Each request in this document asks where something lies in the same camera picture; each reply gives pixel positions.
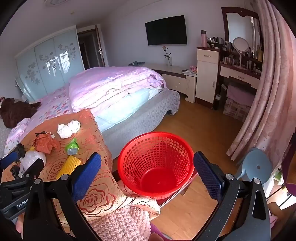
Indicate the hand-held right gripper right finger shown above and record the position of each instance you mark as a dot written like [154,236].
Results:
[208,176]

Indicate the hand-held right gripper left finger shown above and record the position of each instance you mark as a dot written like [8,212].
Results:
[86,176]

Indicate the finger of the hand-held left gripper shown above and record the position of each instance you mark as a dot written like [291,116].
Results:
[34,166]
[8,160]

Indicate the clear plastic bag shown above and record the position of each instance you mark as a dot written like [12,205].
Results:
[32,158]

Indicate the black bag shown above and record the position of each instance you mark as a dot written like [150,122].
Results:
[20,149]
[15,171]

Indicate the yellow ribbed sponge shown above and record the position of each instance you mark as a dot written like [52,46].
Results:
[69,164]

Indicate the orange wrapper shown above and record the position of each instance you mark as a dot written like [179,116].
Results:
[45,143]

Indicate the green snack wrapper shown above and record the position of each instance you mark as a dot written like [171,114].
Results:
[72,147]

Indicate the white tissue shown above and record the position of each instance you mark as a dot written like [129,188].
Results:
[68,129]

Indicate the red plastic mesh basket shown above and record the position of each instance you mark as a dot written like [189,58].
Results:
[157,178]

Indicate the orange rose tablecloth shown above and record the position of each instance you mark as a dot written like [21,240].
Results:
[92,139]

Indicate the brown plush toy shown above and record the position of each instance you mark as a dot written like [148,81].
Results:
[13,111]

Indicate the blue plastic stool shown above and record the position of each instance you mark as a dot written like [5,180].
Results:
[259,166]

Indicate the pink knitted cloth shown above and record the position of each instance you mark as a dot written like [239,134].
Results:
[120,224]

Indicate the floral bedsheet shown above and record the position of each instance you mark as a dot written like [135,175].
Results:
[50,109]

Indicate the dark narrow bin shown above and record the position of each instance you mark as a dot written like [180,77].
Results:
[217,100]

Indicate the grey bed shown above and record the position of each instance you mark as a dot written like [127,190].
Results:
[138,120]

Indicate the light blue duvet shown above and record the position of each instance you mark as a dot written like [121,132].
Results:
[124,106]

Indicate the pink upholstered stool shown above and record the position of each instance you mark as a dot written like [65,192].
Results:
[239,95]

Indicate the pink curtain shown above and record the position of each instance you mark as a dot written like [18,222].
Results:
[266,104]

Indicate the pink quilt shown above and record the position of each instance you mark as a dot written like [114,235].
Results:
[111,83]

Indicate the cream low cabinet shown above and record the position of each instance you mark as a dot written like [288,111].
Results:
[175,82]

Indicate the cream tall cabinet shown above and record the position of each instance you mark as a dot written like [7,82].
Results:
[207,76]

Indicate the glass-door wardrobe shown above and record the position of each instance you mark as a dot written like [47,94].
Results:
[46,67]

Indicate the stack of papers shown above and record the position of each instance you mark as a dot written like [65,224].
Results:
[189,72]

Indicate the dressing table with mirror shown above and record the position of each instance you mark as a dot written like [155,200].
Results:
[238,73]

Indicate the pink toy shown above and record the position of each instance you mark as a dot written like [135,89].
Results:
[193,68]

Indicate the row of cosmetic bottles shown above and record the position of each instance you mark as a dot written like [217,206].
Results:
[227,60]

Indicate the dark item on cabinet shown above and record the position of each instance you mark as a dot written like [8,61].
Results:
[136,63]

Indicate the rose in vase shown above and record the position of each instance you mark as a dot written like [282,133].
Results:
[167,55]

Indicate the brown door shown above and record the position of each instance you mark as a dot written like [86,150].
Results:
[89,48]

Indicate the round vanity mirror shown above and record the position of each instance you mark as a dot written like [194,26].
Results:
[240,45]

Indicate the pink thermos bottle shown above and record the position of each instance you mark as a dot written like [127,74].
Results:
[203,39]

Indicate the black wall television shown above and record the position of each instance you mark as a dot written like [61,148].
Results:
[165,30]

